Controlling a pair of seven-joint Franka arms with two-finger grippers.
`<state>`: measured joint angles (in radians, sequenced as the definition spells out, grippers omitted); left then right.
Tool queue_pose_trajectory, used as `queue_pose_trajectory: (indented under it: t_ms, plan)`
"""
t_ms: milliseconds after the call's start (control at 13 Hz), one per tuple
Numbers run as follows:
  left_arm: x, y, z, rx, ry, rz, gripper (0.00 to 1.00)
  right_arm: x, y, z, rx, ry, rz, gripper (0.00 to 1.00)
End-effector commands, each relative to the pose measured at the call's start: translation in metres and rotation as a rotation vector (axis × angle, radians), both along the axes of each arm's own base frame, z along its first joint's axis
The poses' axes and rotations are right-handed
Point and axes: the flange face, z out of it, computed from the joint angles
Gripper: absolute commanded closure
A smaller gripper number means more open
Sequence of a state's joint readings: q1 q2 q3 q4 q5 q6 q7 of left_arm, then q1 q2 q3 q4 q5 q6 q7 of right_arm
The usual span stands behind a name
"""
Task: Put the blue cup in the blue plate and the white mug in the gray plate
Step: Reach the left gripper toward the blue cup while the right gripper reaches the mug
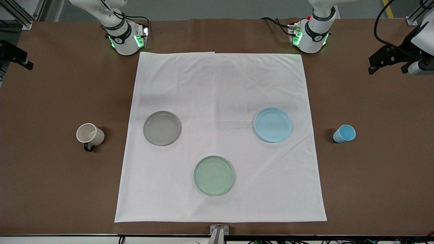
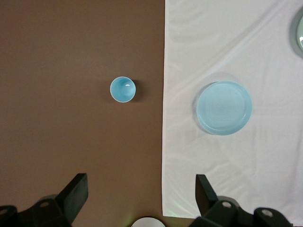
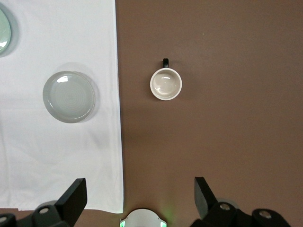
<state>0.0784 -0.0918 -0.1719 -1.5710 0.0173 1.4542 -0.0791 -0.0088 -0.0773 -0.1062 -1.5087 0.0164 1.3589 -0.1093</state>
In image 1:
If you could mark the aluminium frame profile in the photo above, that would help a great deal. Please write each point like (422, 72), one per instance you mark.
(20, 15)
(415, 17)

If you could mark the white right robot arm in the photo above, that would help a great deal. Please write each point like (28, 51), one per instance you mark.
(123, 40)

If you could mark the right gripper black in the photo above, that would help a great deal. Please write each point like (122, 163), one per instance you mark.
(7, 51)

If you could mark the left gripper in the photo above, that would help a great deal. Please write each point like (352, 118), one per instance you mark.
(405, 48)

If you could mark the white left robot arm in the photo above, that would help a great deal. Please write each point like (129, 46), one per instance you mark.
(313, 39)

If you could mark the blue cup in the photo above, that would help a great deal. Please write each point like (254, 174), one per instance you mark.
(344, 133)

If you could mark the green plate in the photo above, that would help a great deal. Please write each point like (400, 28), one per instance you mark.
(214, 175)

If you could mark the white cloth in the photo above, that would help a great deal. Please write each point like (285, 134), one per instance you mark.
(220, 101)

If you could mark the blue plate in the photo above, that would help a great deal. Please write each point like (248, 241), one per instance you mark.
(273, 124)

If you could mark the gray plate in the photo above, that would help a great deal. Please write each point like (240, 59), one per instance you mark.
(161, 128)

